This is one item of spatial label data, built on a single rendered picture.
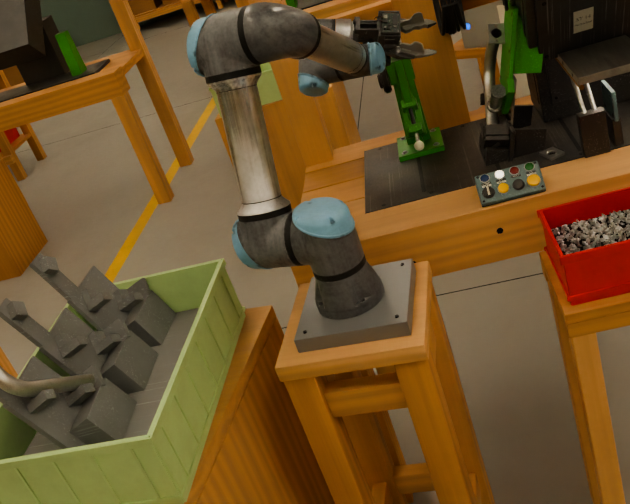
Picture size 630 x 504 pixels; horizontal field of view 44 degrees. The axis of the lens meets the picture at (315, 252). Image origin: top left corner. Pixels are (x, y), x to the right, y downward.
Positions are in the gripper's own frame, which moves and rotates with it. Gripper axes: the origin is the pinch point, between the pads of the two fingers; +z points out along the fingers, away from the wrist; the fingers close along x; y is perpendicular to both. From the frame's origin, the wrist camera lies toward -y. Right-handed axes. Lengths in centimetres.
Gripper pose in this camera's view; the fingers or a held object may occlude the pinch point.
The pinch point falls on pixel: (431, 39)
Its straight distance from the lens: 205.5
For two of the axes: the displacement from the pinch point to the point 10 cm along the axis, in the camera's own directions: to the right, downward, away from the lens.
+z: 10.0, 0.1, -0.3
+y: -0.3, -2.7, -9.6
